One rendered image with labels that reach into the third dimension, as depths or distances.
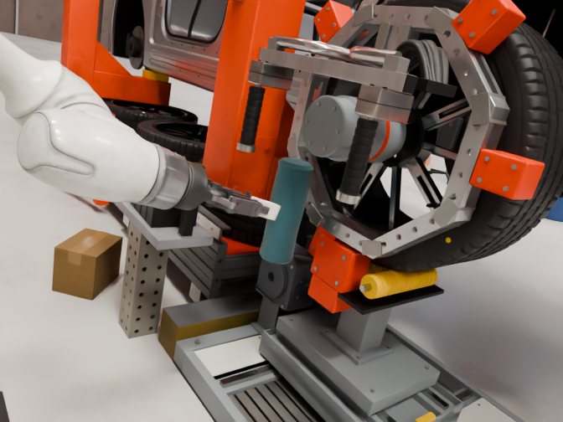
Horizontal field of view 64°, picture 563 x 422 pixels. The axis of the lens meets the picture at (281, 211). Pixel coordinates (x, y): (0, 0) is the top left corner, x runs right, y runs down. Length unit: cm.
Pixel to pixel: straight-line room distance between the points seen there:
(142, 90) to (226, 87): 192
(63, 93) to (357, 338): 98
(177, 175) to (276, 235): 51
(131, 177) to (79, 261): 118
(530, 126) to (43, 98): 82
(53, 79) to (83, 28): 241
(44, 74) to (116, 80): 249
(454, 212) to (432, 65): 28
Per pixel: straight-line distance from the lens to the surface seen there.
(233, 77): 135
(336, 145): 92
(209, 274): 162
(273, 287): 144
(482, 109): 91
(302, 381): 135
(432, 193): 108
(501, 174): 89
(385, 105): 78
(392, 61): 80
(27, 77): 71
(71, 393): 144
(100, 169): 59
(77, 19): 311
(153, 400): 141
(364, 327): 131
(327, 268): 114
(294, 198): 108
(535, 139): 97
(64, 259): 180
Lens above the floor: 95
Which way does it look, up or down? 18 degrees down
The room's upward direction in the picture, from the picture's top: 13 degrees clockwise
